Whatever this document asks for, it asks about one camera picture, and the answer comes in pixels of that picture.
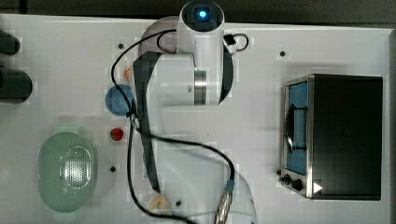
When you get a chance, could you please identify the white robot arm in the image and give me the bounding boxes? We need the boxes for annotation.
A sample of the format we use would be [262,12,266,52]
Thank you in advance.
[133,0,258,224]

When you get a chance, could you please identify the grey round plate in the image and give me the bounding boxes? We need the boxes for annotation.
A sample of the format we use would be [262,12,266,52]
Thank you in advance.
[138,16,178,55]

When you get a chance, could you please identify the orange toy fruit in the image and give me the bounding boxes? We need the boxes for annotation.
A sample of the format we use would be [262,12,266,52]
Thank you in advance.
[123,67,132,82]

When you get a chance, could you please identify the red toy strawberry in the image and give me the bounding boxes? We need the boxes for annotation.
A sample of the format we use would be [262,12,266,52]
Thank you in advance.
[110,128,124,141]

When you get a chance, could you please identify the blue cup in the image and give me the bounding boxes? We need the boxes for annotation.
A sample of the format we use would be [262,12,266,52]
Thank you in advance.
[105,84,134,117]

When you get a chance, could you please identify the yellow toy banana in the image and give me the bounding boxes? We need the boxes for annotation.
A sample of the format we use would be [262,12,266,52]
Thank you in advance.
[148,194,170,213]

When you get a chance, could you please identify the black toaster oven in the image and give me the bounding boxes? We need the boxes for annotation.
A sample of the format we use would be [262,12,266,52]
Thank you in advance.
[277,74,383,201]

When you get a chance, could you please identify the green perforated colander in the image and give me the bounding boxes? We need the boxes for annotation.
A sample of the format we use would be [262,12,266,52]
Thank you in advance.
[38,132,97,213]

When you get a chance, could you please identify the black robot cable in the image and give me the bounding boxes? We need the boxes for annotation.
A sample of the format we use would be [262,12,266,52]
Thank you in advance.
[110,28,250,224]

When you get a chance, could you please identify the black camera mount posts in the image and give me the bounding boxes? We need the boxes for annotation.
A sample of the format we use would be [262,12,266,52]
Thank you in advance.
[0,30,33,104]

